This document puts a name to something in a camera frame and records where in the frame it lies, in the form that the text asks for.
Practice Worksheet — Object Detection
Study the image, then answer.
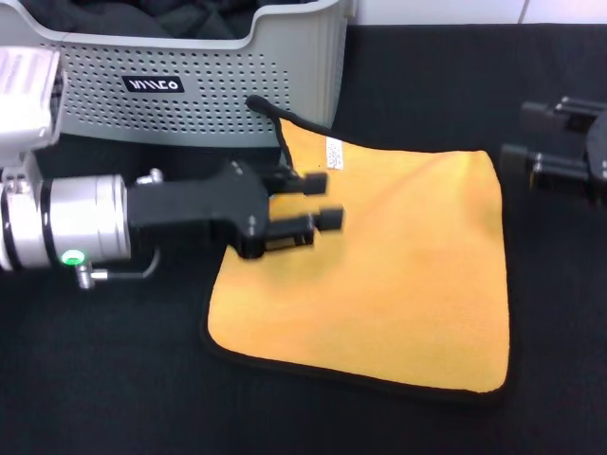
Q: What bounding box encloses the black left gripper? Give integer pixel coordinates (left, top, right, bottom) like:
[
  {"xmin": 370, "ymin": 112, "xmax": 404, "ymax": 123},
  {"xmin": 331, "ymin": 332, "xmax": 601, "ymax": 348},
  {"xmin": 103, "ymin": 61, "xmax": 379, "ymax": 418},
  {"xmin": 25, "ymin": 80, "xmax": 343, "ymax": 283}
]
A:
[{"xmin": 125, "ymin": 159, "xmax": 346, "ymax": 261}]

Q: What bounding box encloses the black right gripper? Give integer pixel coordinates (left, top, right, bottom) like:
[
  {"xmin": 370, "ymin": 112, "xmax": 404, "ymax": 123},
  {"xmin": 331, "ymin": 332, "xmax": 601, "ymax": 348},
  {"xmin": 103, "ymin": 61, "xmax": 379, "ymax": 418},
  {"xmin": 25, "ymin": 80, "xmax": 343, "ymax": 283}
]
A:
[{"xmin": 500, "ymin": 96, "xmax": 607, "ymax": 206}]

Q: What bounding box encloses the black folded cloth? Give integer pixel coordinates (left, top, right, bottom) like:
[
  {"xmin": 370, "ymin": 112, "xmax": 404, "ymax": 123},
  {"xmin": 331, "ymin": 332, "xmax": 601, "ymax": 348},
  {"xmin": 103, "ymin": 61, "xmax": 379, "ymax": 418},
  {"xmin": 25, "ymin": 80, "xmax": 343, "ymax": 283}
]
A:
[{"xmin": 36, "ymin": 0, "xmax": 165, "ymax": 40}]

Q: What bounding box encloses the silver elbow connector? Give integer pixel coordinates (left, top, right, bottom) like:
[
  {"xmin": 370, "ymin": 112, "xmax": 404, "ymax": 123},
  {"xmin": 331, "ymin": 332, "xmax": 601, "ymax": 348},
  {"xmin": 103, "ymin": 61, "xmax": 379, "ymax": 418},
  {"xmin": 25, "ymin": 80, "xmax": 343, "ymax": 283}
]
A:
[{"xmin": 135, "ymin": 167, "xmax": 166, "ymax": 188}]

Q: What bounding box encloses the dark grey folded cloth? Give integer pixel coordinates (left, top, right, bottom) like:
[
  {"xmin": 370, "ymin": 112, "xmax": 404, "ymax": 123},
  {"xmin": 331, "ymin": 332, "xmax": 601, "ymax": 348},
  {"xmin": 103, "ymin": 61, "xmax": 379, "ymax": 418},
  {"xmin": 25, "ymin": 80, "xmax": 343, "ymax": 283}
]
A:
[{"xmin": 156, "ymin": 0, "xmax": 260, "ymax": 43}]

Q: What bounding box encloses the gripper cable with spring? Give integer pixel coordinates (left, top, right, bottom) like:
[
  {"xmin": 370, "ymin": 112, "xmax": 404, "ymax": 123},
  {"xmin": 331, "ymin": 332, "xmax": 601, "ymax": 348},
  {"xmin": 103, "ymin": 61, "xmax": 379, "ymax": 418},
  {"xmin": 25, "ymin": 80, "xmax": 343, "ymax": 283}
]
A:
[{"xmin": 74, "ymin": 247, "xmax": 163, "ymax": 291}]

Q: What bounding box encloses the yellow and grey towel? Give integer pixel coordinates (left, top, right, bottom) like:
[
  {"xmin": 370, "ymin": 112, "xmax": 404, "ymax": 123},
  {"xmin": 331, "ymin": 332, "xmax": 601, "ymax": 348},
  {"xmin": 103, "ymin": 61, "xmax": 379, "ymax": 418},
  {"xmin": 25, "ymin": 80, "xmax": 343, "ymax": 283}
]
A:
[{"xmin": 201, "ymin": 94, "xmax": 514, "ymax": 405}]

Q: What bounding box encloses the grey perforated storage box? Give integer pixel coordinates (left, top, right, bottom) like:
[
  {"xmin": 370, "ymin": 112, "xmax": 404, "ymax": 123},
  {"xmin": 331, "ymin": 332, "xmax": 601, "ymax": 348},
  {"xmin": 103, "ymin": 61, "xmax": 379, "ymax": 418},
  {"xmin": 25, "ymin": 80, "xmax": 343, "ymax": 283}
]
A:
[{"xmin": 0, "ymin": 0, "xmax": 358, "ymax": 152}]

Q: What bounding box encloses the black tablecloth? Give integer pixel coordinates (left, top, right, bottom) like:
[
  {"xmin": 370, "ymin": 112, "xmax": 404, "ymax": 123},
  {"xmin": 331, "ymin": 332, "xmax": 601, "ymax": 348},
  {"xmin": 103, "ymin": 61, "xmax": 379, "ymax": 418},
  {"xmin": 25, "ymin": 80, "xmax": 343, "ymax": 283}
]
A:
[{"xmin": 0, "ymin": 23, "xmax": 607, "ymax": 455}]

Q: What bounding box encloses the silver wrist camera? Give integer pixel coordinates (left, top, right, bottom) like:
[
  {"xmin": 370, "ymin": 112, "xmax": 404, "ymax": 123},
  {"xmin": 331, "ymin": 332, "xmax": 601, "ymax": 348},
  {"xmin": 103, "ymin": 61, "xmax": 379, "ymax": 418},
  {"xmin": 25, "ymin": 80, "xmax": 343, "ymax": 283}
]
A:
[{"xmin": 0, "ymin": 45, "xmax": 65, "ymax": 151}]

